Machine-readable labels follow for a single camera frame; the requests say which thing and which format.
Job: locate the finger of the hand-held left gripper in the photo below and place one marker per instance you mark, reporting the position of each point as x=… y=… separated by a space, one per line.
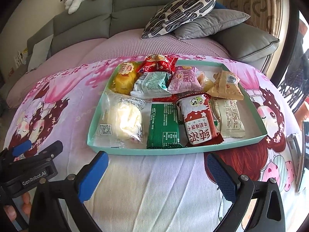
x=21 y=147
x=52 y=147

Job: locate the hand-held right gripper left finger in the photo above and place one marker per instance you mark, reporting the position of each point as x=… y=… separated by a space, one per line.
x=94 y=176

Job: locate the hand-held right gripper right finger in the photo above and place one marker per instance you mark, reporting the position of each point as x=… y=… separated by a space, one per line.
x=221 y=176

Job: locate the teal cardboard box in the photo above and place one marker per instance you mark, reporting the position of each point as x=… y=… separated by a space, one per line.
x=169 y=151

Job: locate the red and white biscuit packet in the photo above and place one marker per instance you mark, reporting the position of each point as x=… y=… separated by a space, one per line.
x=198 y=123

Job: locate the white snack bag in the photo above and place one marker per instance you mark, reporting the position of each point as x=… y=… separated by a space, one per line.
x=229 y=118

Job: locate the clear white bun packet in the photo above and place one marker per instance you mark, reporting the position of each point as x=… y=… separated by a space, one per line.
x=123 y=120

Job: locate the dark green snack packet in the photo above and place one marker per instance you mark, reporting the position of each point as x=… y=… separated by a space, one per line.
x=164 y=125

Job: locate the beige cake packet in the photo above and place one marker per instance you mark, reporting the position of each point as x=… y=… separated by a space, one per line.
x=227 y=87

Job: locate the yellow pudding cup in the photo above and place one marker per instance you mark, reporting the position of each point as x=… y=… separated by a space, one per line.
x=206 y=83

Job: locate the yellow bread packet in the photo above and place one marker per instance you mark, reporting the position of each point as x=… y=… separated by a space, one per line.
x=124 y=77

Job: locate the pink snack packet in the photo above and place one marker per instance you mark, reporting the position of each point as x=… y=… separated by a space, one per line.
x=184 y=79

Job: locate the green label cake packet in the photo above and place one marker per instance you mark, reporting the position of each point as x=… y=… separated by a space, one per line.
x=152 y=84

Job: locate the red picture snack packet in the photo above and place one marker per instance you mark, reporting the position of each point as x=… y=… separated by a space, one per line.
x=157 y=64

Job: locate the person's left hand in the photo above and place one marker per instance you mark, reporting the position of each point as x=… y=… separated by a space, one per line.
x=10 y=212

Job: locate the pink printed blanket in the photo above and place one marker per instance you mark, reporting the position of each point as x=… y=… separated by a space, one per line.
x=154 y=174

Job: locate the silver device stand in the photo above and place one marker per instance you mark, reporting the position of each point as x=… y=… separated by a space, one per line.
x=298 y=164

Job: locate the pale grey cushion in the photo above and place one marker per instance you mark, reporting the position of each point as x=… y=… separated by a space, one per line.
x=39 y=52

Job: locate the orange flower pot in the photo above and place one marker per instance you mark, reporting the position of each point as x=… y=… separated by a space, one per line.
x=303 y=108

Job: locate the black folding rack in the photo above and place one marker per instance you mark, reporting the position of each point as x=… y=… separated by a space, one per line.
x=294 y=87

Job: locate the mauve textured sofa cover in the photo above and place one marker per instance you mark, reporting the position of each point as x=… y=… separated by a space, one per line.
x=120 y=43

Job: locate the grey sofa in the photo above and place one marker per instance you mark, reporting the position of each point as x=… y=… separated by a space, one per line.
x=84 y=21

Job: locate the grey pillow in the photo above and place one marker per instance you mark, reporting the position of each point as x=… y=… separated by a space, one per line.
x=212 y=24

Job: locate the black and white patterned pillow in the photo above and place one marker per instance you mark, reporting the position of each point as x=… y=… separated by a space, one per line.
x=178 y=12

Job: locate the blue cushion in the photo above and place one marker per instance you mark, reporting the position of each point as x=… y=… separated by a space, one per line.
x=219 y=4

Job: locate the beige patterned curtain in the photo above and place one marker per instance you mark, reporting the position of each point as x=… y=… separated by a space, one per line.
x=260 y=4

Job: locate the black door frame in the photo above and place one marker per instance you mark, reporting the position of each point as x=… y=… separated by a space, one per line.
x=288 y=41

